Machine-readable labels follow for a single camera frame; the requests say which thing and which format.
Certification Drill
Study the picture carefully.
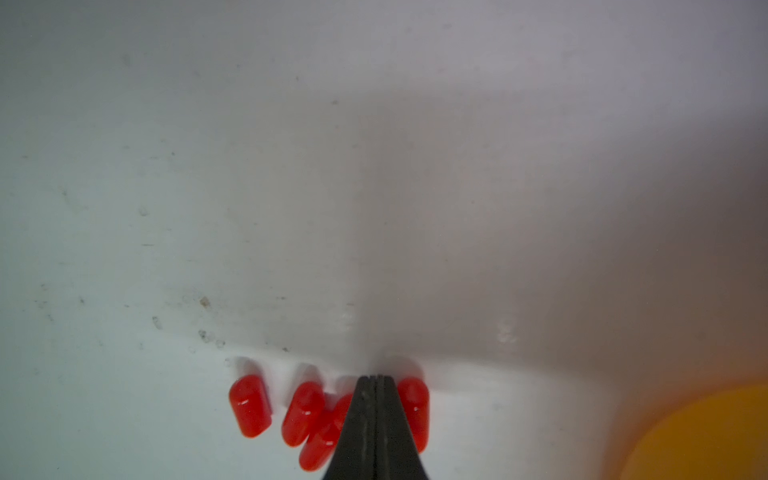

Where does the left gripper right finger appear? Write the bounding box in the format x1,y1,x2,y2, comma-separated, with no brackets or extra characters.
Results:
375,375,429,480

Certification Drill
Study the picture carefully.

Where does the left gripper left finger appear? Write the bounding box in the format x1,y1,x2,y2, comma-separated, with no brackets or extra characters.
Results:
323,376,377,480

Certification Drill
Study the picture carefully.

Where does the red sleeve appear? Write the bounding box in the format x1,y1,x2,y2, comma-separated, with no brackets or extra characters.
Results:
299,393,353,472
228,374,272,438
281,381,326,447
397,377,430,454

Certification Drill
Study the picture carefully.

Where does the yellow plastic storage box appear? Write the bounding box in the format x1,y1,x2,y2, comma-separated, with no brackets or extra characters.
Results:
618,383,767,479

